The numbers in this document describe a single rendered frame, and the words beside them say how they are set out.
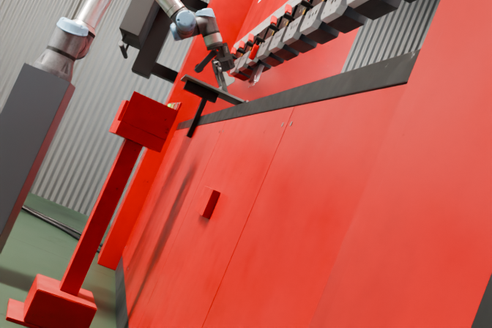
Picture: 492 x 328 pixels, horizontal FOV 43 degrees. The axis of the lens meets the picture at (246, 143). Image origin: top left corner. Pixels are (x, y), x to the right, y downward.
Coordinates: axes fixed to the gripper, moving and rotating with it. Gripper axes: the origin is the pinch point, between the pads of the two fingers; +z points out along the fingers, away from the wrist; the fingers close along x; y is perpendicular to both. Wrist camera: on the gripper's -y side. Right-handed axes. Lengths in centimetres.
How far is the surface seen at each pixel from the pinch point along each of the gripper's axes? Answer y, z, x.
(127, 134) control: -45, 6, -55
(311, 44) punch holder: 20, -5, -64
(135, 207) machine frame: -49, 44, 86
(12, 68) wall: -108, -75, 277
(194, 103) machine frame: -1, -1, 86
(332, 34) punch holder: 20, -5, -84
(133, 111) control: -41, -1, -55
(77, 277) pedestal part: -74, 46, -47
